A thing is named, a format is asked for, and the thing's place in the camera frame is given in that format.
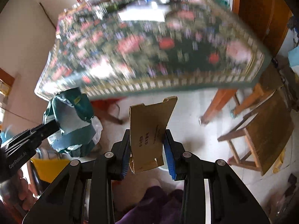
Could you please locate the brown cardboard piece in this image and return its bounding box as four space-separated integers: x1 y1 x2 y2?
129 96 177 174

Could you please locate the green plastic wrapper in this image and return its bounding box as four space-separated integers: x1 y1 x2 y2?
43 88 96 157

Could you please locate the long white box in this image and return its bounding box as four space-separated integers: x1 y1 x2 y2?
117 6 171 22

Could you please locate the person left hand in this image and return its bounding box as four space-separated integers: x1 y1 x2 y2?
1 169 36 214

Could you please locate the wooden stool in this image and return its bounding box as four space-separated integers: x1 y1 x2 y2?
217 64 294 175

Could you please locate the floral green tablecloth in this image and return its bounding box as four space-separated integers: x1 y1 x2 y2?
34 0 272 100

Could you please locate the brown wooden door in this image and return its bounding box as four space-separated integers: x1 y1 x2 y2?
232 0 291 56

